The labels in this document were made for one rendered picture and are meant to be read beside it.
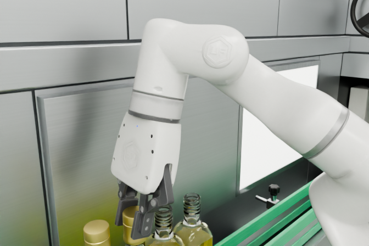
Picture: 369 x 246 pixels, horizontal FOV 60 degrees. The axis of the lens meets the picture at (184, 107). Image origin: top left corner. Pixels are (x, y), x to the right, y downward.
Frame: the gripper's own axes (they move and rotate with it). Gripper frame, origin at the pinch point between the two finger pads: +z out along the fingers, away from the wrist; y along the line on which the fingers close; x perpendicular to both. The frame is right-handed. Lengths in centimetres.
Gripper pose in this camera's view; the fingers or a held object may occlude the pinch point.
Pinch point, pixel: (134, 217)
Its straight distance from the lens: 50.0
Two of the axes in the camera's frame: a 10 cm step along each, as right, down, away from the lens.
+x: 7.2, 1.0, 6.9
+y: 6.7, 1.8, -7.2
